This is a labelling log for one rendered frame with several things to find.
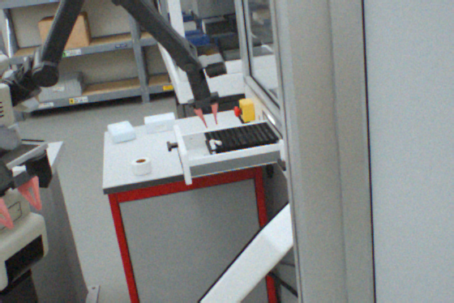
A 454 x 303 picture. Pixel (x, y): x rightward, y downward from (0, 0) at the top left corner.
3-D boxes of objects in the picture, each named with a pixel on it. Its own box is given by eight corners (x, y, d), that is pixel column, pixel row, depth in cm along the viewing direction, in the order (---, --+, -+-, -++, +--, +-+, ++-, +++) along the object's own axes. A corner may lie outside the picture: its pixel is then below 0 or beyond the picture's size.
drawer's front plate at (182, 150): (186, 185, 197) (181, 153, 193) (177, 153, 224) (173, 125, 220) (192, 185, 198) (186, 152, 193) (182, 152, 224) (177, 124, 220)
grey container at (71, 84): (39, 102, 580) (34, 84, 573) (44, 93, 608) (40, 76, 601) (81, 96, 581) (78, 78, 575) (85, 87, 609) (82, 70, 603)
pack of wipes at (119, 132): (137, 138, 262) (134, 129, 260) (114, 144, 259) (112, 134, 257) (130, 129, 275) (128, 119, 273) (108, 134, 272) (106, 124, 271)
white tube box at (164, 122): (147, 134, 265) (144, 123, 263) (146, 128, 273) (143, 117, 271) (176, 130, 267) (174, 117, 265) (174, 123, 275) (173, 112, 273)
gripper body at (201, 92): (220, 100, 199) (213, 78, 197) (190, 109, 199) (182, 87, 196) (219, 96, 205) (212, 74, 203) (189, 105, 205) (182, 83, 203)
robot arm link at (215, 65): (179, 45, 194) (182, 66, 189) (215, 35, 193) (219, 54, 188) (190, 70, 204) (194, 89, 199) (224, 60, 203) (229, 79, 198)
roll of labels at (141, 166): (137, 177, 224) (134, 166, 223) (130, 171, 230) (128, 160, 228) (155, 171, 227) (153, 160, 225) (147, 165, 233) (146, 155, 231)
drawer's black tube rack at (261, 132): (213, 168, 203) (211, 150, 201) (206, 149, 219) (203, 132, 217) (280, 156, 206) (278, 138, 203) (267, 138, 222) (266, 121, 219)
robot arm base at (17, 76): (23, 72, 198) (-4, 83, 188) (35, 57, 193) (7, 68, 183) (40, 93, 198) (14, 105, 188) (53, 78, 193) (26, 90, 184)
